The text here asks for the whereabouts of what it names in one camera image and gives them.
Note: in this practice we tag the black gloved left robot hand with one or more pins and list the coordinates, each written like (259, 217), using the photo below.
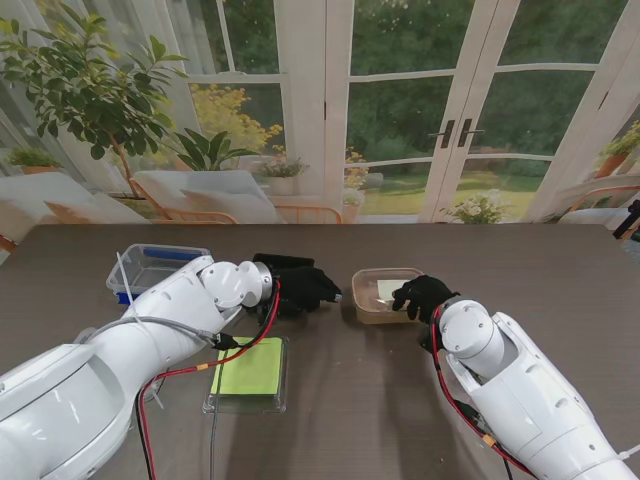
(305, 290)

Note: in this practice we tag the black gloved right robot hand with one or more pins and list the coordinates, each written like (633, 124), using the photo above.
(425, 300)

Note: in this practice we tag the black plastic ridged tray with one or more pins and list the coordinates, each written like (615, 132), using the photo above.
(285, 261)

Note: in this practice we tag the clear lid with white label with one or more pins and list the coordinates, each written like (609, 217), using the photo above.
(372, 290)

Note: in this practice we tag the clear lid with green paper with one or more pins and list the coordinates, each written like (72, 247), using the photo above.
(255, 372)

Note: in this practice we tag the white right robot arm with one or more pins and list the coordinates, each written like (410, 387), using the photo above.
(525, 390)

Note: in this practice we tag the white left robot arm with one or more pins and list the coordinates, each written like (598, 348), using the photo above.
(75, 400)

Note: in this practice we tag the clear container with blue clips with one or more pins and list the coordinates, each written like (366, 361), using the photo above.
(150, 272)

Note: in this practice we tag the tan kraft paper bowl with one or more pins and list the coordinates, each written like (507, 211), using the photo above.
(375, 316)

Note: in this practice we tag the printed garden door backdrop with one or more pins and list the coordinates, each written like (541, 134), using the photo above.
(300, 125)

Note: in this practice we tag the white zip tie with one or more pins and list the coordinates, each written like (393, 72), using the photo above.
(125, 280)
(156, 395)

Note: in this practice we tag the black tripod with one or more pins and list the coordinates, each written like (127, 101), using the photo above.
(631, 217)

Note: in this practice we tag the clear lid with blue label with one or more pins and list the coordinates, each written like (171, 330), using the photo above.
(85, 336)

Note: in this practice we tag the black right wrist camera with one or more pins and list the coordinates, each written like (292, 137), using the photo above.
(427, 345)

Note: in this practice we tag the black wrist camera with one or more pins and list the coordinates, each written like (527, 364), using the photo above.
(265, 314)
(427, 345)

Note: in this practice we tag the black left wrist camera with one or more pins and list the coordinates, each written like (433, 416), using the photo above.
(265, 314)

